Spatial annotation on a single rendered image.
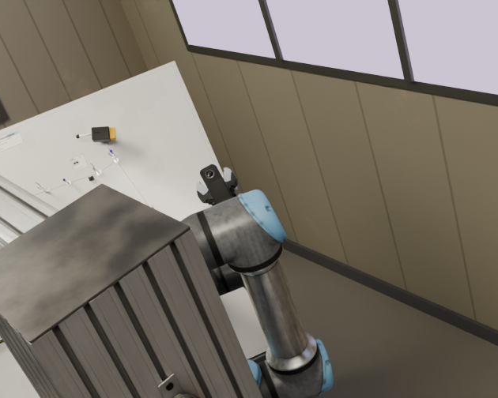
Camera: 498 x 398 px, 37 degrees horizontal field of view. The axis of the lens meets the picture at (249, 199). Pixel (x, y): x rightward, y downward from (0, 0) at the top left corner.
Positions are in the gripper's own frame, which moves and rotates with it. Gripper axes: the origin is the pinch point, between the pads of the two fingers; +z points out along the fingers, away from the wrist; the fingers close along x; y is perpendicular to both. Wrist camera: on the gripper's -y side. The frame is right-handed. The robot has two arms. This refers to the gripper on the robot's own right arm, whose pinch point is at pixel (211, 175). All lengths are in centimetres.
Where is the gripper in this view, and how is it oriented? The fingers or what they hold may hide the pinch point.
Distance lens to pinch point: 203.3
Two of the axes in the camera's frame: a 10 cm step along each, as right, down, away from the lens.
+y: 4.2, 7.5, 5.1
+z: -2.4, -4.5, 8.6
